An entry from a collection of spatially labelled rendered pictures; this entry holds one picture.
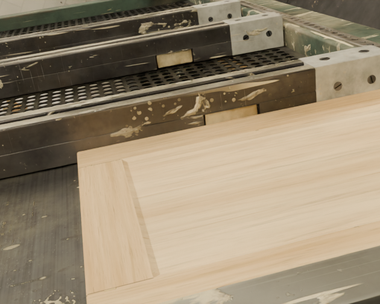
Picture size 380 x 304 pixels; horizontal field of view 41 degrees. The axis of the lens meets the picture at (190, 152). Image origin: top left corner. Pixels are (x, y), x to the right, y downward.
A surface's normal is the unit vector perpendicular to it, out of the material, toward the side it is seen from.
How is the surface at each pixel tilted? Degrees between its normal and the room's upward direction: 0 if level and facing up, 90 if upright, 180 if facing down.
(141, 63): 90
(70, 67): 90
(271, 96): 90
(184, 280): 59
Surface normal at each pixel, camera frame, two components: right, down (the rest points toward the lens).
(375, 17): -0.90, -0.29
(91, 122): 0.22, 0.37
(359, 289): -0.13, -0.91
